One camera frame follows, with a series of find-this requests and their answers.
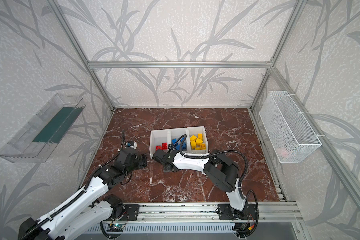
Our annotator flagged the yellow lego pile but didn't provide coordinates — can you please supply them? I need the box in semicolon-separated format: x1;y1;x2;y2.
196;138;203;146

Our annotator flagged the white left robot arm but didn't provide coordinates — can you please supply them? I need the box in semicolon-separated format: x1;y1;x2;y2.
18;141;147;240

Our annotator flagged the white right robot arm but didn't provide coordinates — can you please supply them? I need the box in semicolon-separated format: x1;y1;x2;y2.
152;149;248;211

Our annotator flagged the white left sorting bin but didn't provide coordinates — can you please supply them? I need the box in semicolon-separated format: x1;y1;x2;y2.
149;129;171;158

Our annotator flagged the white sorting bin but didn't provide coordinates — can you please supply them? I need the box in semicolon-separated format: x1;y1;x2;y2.
149;129;171;158
186;126;208;154
168;128;189;153

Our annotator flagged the white middle sorting bin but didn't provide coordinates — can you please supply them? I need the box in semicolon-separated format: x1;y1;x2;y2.
168;128;189;153

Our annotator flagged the white right sorting bin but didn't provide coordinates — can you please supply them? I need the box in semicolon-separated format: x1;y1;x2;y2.
186;126;208;154

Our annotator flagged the green circuit board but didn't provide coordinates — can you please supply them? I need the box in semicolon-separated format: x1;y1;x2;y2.
106;223;126;233

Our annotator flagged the pink object in basket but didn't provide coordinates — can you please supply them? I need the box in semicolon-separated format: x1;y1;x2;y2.
276;147;292;159

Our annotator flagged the right black corrugated cable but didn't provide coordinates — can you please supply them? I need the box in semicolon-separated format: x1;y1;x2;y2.
170;134;260;232

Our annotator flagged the black corrugated cable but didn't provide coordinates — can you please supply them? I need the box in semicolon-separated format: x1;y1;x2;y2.
170;134;260;232
17;129;127;240

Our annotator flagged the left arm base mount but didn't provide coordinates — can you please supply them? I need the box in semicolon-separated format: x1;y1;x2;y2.
113;204;140;221

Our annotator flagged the aluminium cage frame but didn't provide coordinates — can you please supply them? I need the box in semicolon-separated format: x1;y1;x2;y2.
41;0;360;240

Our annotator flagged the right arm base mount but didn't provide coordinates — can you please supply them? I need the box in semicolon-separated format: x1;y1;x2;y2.
216;204;259;221

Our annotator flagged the clear plastic wall tray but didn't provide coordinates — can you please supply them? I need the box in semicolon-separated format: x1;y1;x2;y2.
0;94;86;163

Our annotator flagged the right circuit board with wires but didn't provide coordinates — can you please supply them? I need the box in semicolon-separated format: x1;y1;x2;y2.
232;222;258;239

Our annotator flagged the left black corrugated cable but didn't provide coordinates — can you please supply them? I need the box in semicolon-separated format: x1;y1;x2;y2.
17;129;127;240

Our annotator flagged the white wire mesh basket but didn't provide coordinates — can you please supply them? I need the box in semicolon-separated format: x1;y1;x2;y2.
259;91;322;164

